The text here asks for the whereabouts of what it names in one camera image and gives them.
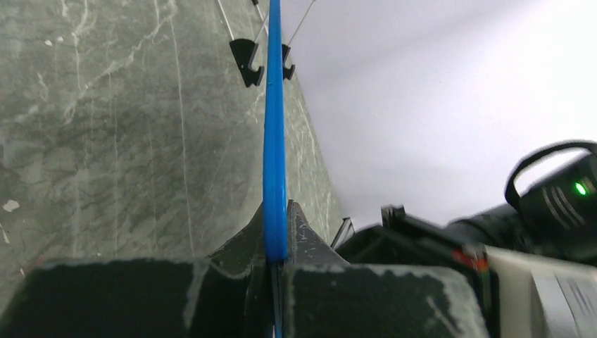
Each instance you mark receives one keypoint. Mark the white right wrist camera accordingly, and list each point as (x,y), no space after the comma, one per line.
(544,297)

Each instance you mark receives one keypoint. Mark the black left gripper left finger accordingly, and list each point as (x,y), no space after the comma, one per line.
(225,294)

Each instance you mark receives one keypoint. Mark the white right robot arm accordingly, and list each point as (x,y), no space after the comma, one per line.
(555,217)

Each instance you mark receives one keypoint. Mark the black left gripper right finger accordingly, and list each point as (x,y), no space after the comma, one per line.
(320,294)

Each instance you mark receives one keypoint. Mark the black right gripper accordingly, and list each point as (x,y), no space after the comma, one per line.
(406,240)

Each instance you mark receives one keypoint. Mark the black wire easel stand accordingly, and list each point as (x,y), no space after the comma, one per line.
(244,50)

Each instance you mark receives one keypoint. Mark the blue framed whiteboard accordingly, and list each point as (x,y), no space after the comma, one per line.
(274,164)

